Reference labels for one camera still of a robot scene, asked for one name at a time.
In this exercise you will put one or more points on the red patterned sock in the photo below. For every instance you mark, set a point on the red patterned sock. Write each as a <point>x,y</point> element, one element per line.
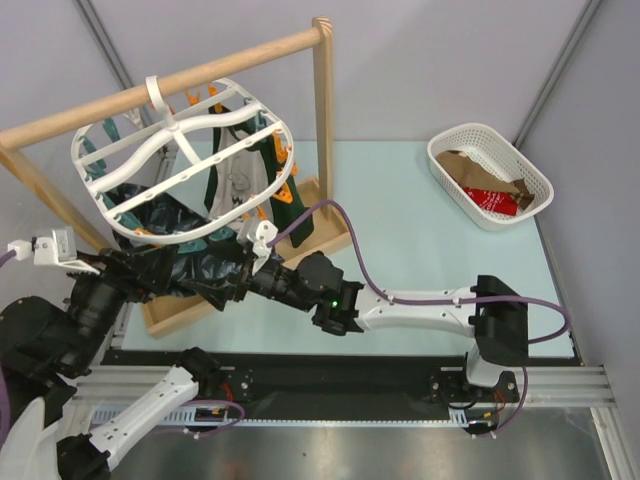
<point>492,201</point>

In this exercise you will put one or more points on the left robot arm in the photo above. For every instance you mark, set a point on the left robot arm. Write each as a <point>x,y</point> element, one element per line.
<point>44,349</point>

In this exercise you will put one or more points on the green and white t-shirt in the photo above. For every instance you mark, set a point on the green and white t-shirt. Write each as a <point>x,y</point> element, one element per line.
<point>233,181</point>

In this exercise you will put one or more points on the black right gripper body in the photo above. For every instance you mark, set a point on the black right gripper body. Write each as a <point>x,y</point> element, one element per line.
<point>242,287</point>

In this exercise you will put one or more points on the wooden clothes rack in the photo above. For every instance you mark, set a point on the wooden clothes rack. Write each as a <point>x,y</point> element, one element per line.
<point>180,90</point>

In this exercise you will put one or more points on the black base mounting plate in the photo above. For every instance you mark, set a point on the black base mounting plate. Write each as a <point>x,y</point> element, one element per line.
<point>252,377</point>

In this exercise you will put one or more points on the white plastic clip hanger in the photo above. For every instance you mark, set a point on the white plastic clip hanger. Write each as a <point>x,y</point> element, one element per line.
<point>105,169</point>

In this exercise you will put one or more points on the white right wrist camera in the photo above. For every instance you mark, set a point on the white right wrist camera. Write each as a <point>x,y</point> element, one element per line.
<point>257,235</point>

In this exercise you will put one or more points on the brown striped sock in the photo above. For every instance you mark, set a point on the brown striped sock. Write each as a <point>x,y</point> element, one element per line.
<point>468,173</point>

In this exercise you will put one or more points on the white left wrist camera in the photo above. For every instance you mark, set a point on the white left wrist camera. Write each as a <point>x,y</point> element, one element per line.
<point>56,248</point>

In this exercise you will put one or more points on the aluminium frame rail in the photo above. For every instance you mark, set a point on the aluminium frame rail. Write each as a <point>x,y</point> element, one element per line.
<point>546,387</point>

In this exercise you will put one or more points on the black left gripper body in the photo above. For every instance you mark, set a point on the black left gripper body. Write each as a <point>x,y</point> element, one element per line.
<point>139,284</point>

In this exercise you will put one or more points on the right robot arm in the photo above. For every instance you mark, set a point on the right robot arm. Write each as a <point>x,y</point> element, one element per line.
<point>489,313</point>

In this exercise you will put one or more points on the orange clothespin on rim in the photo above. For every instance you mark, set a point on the orange clothespin on rim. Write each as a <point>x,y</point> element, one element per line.
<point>283,194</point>

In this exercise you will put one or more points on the dark leaf-print shorts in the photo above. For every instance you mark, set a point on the dark leaf-print shorts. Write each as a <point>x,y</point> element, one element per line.
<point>216,267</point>

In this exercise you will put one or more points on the white perforated plastic basket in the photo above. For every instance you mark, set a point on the white perforated plastic basket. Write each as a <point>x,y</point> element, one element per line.
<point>498,156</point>

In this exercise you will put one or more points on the teal plastic clothespin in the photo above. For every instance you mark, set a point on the teal plastic clothespin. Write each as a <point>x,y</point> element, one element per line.
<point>192,247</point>

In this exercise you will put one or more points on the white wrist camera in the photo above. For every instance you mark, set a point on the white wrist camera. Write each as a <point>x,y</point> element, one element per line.
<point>257,235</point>
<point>56,248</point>

